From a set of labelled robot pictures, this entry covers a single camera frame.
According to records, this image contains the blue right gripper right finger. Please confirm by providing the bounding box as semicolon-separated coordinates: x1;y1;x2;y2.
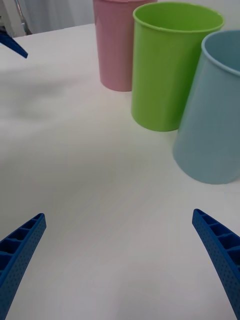
191;208;240;320

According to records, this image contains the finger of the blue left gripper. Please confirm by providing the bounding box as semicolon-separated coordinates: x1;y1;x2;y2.
0;31;29;60

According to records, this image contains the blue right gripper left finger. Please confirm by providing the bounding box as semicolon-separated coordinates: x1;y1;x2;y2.
0;212;47;320

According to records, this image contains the pink plastic bin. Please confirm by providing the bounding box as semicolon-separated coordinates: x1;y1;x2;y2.
92;0;158;92

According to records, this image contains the pale blue plastic bin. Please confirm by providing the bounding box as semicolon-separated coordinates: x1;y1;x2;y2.
172;29;240;185

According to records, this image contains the green plastic bin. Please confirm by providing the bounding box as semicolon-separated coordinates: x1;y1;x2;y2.
130;1;225;132

